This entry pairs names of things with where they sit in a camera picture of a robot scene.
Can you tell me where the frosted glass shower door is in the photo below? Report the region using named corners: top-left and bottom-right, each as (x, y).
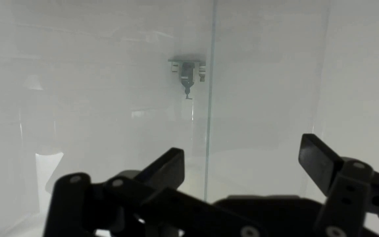
top-left (0, 0), bottom-right (216, 237)

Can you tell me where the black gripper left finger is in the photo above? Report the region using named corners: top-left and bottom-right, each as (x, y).
top-left (43, 147), bottom-right (243, 237)

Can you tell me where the glass corner shower shelf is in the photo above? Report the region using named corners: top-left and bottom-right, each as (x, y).
top-left (167, 53), bottom-right (208, 70)

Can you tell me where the dark pump bottle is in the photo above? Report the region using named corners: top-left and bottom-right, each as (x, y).
top-left (179, 63), bottom-right (196, 99)

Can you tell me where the fixed glass shower panel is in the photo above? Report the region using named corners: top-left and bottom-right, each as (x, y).
top-left (206, 0), bottom-right (331, 202)

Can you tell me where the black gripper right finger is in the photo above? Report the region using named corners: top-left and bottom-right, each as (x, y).
top-left (297, 132), bottom-right (379, 237)

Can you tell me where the small dark bottle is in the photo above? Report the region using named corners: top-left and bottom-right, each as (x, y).
top-left (196, 64), bottom-right (208, 82)

